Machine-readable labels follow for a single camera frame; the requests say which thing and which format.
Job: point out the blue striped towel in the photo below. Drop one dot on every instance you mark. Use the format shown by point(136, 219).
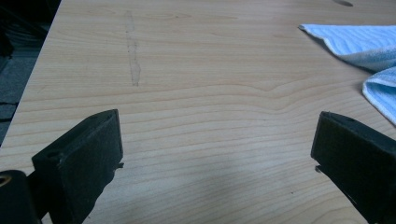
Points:
point(358, 43)

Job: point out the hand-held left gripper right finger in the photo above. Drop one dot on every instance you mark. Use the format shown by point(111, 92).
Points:
point(358, 155)

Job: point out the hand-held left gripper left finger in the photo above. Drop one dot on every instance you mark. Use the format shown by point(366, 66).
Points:
point(81, 161)

